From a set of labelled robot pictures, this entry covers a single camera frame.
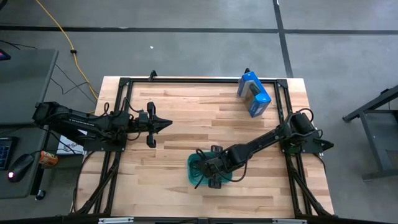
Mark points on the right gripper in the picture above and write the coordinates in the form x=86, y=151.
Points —
x=222, y=166

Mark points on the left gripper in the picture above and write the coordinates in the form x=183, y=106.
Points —
x=150, y=137

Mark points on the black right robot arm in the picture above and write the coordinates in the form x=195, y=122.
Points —
x=264, y=141

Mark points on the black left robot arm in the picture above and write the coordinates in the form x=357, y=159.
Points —
x=77, y=123

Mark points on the teal plastic bin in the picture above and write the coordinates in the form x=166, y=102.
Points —
x=191, y=175

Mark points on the black table clamp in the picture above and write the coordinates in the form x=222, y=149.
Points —
x=247, y=71
x=152, y=75

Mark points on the blue DualShock controller box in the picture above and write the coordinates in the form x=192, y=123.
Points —
x=259, y=101

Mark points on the white printed sheet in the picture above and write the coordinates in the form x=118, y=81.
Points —
x=66, y=147

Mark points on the orange drink can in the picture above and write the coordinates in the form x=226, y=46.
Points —
x=48, y=158

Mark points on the desk caster wheel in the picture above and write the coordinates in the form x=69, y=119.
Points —
x=40, y=195

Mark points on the grey desk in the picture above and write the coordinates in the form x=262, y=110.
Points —
x=25, y=87

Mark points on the black computer mouse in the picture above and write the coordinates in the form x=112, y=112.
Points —
x=20, y=168

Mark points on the black keyboard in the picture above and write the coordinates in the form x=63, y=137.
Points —
x=4, y=154

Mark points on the dark metal stand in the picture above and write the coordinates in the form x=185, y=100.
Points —
x=379, y=133

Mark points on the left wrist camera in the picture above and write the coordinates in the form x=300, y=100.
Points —
x=143, y=116

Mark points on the black aluminium table frame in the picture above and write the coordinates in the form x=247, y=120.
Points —
x=202, y=80

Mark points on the silver aluminium bracket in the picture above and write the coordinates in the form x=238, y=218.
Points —
x=115, y=220
x=289, y=221

